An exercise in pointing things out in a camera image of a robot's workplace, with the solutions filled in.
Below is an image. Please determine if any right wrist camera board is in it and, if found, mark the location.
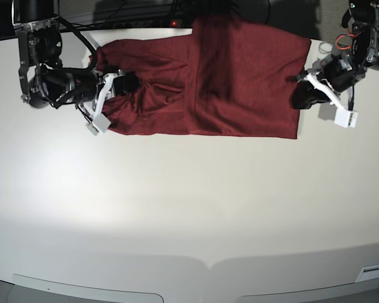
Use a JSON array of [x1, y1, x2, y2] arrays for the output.
[[86, 114, 111, 136]]

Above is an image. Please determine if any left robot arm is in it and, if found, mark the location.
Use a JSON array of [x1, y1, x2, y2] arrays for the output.
[[291, 1, 379, 110]]

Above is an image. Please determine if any black power strip red switch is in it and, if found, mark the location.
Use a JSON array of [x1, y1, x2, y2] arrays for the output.
[[104, 18, 185, 29]]

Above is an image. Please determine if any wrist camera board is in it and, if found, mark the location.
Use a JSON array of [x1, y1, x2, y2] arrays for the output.
[[86, 114, 111, 136], [334, 108, 358, 128]]

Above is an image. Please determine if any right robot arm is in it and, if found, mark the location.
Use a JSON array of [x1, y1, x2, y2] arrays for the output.
[[12, 1, 140, 123]]

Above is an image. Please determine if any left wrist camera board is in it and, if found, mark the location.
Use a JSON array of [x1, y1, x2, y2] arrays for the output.
[[334, 108, 358, 128]]

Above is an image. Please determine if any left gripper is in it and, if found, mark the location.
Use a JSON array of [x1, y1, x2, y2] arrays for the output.
[[290, 52, 366, 110]]

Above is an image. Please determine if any white label plate on table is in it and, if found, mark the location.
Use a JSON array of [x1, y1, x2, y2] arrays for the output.
[[356, 264, 379, 283]]

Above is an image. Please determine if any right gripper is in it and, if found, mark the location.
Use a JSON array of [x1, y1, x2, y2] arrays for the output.
[[20, 64, 140, 122]]

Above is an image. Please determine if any dark red long-sleeve shirt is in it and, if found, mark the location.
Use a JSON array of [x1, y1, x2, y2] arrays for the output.
[[97, 16, 311, 140]]

